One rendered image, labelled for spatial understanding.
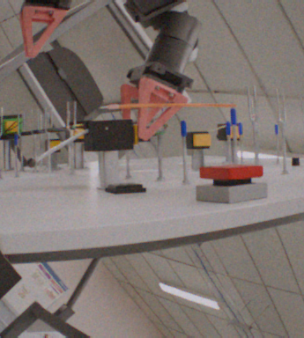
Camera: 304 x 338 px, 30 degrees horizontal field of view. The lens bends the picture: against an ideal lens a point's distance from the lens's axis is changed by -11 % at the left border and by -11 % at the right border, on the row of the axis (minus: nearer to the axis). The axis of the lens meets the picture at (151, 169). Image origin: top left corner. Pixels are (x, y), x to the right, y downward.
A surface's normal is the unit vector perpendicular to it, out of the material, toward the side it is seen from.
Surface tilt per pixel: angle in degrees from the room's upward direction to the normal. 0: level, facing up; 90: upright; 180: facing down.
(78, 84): 90
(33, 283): 90
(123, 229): 90
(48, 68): 90
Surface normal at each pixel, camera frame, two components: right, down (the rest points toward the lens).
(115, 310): 0.59, 0.10
